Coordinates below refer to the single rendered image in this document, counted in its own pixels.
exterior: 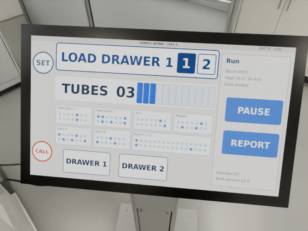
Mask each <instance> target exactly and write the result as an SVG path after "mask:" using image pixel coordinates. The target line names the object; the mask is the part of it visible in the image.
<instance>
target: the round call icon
mask: <svg viewBox="0 0 308 231"><path fill-rule="evenodd" d="M31 161H33V162H44V163H53V141H45V140H33V139H31Z"/></svg>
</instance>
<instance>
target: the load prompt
mask: <svg viewBox="0 0 308 231"><path fill-rule="evenodd" d="M219 61H220V50H215V49H187V48H168V47H149V46H129V45H111V44H83V43H63V42H56V57H55V70H56V71H70V72H93V73H110V74H126V75H142V76H159V77H182V78H198V79H214V80H218V72H219Z"/></svg>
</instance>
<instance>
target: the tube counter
mask: <svg viewBox="0 0 308 231"><path fill-rule="evenodd" d="M216 93H217V85H204V84H188V83H172V82H150V81H134V80H118V79H116V80H115V103H117V104H132V105H152V106H166V107H180V108H194V109H208V110H215V103H216Z"/></svg>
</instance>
